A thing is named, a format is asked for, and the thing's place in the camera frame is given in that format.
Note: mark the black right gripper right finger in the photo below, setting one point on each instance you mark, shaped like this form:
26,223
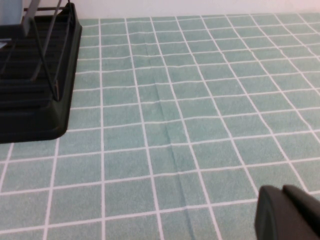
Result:
307,210

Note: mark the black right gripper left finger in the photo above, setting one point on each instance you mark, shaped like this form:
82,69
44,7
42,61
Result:
272,217

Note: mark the black dish drying rack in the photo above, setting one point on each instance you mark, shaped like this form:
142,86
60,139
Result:
50,120

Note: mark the green white checked tablecloth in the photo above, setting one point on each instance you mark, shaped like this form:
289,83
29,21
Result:
175,125

